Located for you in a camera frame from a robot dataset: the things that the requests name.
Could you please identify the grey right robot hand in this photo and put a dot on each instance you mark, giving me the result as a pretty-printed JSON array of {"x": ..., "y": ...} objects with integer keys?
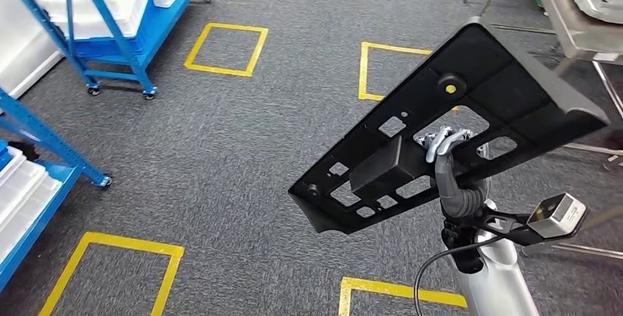
[{"x": 445, "y": 177}]

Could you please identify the black plastic bracket part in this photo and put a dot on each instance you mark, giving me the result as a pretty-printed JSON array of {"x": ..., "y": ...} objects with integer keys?
[{"x": 511, "y": 75}]

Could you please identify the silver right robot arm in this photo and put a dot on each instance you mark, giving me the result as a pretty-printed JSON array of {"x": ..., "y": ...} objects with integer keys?
[{"x": 491, "y": 284}]

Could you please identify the stainless steel workbench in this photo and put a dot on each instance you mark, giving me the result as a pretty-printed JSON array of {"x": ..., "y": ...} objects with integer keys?
[{"x": 559, "y": 26}]

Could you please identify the blue wheeled shelf rack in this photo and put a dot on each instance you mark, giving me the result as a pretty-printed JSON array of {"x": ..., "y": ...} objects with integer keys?
[{"x": 160, "y": 21}]

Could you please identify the blue metal shelf rack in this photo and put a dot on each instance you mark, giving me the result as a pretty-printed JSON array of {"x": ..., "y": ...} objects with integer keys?
[{"x": 39, "y": 133}]

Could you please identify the yellow floor tape square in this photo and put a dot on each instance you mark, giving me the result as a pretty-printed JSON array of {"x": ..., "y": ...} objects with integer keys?
[
  {"x": 389, "y": 288},
  {"x": 136, "y": 244}
]

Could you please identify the blue plastic bin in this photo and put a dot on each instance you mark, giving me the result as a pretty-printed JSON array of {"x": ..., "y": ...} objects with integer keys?
[
  {"x": 4, "y": 155},
  {"x": 99, "y": 47}
]

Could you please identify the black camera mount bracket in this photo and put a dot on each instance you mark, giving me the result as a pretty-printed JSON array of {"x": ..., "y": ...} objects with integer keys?
[{"x": 516, "y": 233}]

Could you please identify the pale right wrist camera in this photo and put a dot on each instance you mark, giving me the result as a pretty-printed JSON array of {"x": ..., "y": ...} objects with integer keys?
[{"x": 559, "y": 214}]

